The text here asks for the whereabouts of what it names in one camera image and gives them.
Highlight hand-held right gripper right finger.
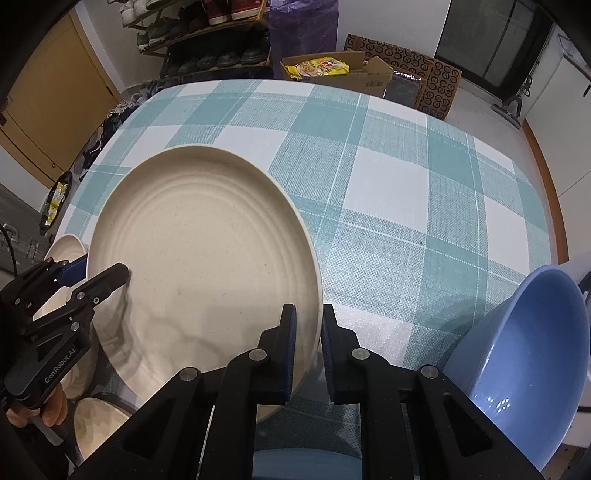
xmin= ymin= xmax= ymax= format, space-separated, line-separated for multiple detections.
xmin=322 ymin=304 xmax=546 ymax=480

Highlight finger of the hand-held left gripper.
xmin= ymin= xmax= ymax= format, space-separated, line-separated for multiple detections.
xmin=22 ymin=262 xmax=131 ymax=339
xmin=0 ymin=254 xmax=88 ymax=321

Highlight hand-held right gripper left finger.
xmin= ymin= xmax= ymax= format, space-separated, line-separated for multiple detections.
xmin=68 ymin=303 xmax=297 ymax=480

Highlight large cream plate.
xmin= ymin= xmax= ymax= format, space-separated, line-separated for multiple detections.
xmin=86 ymin=145 xmax=323 ymax=424

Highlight blue bowl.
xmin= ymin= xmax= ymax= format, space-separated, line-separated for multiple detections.
xmin=442 ymin=264 xmax=591 ymax=472

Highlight person's left hand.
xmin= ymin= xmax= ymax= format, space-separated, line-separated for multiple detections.
xmin=6 ymin=382 xmax=69 ymax=431

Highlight black bag with yellow packet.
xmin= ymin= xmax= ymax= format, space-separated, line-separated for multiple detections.
xmin=39 ymin=171 xmax=75 ymax=237

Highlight pile of dark shoes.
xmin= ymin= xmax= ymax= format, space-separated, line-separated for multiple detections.
xmin=74 ymin=78 xmax=160 ymax=183

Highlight wooden door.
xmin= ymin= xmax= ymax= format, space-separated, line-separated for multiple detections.
xmin=0 ymin=9 xmax=123 ymax=189

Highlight teal checkered tablecloth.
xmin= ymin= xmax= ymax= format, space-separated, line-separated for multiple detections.
xmin=54 ymin=79 xmax=563 ymax=480

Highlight wooden shoe rack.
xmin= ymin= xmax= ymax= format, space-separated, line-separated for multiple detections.
xmin=121 ymin=0 xmax=273 ymax=83

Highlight shoe rack with shoes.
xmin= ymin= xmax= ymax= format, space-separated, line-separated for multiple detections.
xmin=119 ymin=0 xmax=272 ymax=78

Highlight dark foil pack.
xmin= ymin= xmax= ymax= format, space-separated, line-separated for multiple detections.
xmin=385 ymin=73 xmax=431 ymax=110

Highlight open cardboard box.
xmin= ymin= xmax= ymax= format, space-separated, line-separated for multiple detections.
xmin=280 ymin=50 xmax=394 ymax=99

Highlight yellow snack packet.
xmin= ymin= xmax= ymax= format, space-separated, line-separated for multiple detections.
xmin=283 ymin=57 xmax=351 ymax=81

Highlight patterned flat cardboard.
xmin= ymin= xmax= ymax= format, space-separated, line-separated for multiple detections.
xmin=344 ymin=33 xmax=463 ymax=121

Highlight purple plastic bag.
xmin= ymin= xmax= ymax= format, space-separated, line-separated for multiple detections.
xmin=269 ymin=0 xmax=339 ymax=48

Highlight white kitchen cabinet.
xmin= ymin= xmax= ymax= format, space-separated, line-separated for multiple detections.
xmin=523 ymin=28 xmax=591 ymax=136

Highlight black cable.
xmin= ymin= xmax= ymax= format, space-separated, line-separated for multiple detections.
xmin=0 ymin=223 xmax=20 ymax=278

